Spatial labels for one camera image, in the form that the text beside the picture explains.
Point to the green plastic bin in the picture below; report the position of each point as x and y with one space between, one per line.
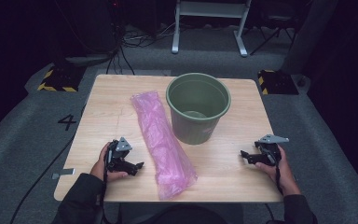
192 130

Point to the person's left hand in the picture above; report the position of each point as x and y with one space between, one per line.
99 169

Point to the pink plastic bag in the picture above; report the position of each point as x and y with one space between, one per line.
161 143

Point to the grey tape strip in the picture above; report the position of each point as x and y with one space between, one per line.
64 173

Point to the dark stand with base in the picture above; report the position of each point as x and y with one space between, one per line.
87 57

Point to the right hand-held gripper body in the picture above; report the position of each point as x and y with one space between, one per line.
270 152

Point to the grey curtain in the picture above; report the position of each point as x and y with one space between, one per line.
310 34

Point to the white metal stand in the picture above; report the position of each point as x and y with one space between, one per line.
211 9

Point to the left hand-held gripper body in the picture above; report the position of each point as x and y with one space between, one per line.
117 155

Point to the black folding stand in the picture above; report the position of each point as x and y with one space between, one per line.
276 21

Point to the person's right hand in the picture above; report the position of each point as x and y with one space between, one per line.
284 175

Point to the person's dark clothing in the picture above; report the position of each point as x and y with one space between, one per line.
183 216

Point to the yellow black striped block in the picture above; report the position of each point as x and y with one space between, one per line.
278 82
62 79

